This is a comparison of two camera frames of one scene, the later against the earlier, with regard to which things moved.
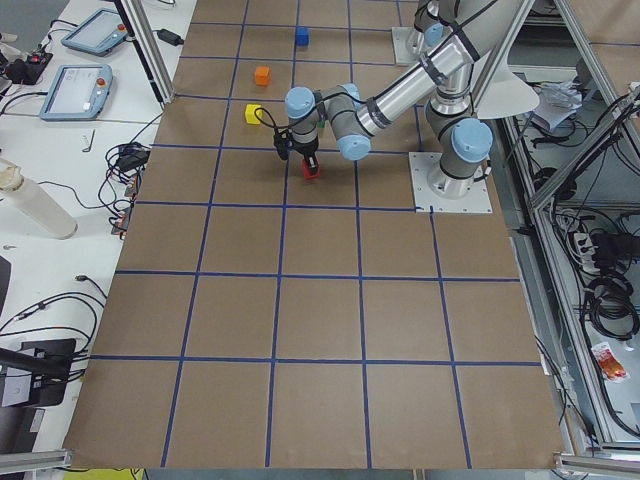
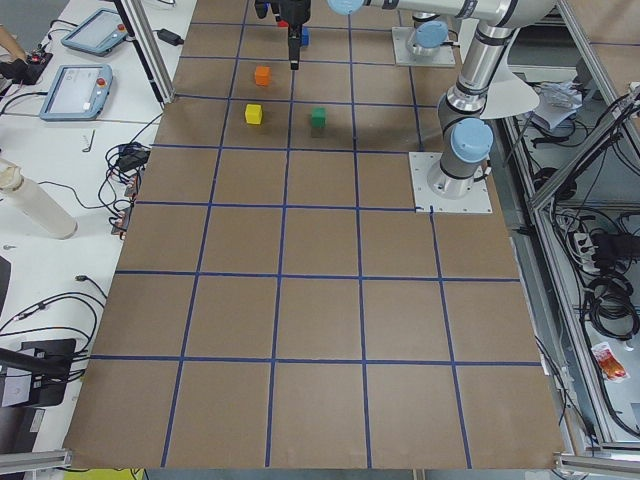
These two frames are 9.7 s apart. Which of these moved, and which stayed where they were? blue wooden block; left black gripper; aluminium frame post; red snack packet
Moved: left black gripper
Stayed: aluminium frame post; blue wooden block; red snack packet
